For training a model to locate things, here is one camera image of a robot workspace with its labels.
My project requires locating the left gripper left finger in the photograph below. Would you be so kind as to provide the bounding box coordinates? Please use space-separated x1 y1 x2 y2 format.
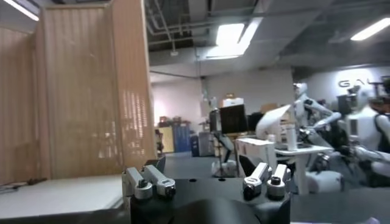
121 156 177 205

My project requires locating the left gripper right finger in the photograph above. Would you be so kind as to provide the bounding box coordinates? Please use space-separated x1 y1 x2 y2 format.
238 154 291 198

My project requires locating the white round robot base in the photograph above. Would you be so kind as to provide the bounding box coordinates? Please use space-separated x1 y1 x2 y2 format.
211 159 238 178

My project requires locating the tall white cardboard box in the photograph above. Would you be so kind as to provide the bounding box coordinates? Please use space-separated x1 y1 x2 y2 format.
235 137 277 177

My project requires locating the black monitor tripod stand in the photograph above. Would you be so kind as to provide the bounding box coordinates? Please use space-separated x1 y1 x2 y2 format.
211 132 240 178

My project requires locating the white standing desk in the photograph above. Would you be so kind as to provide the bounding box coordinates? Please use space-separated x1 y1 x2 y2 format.
274 143 335 195

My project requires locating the white tumbler bottle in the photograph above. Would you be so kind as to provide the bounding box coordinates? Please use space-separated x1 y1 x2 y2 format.
285 123 298 152

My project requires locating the blue storage cabinet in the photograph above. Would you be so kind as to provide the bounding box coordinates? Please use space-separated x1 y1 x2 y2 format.
172 121 192 153

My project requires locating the white curved sheet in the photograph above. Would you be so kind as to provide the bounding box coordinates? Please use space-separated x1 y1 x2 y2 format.
255 103 293 141

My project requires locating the black monitor panel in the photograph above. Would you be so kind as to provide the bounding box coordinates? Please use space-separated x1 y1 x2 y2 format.
219 104 249 135

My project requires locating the black table cover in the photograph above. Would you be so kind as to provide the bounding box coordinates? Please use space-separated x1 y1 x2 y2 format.
0 187 390 224

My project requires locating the white table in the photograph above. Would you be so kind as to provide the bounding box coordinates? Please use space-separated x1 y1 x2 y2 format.
0 173 124 220

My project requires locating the white humanoid robot with base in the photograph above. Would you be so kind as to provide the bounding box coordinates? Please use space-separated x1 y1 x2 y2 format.
304 86 390 194

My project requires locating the wooden folding screen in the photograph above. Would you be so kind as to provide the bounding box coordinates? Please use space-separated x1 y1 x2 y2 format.
0 0 157 185

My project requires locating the ceiling light panel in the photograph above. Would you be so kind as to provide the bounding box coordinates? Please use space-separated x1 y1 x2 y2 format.
204 16 264 60

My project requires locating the ceiling tube light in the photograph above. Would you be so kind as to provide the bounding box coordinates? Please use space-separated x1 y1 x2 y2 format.
350 17 390 42

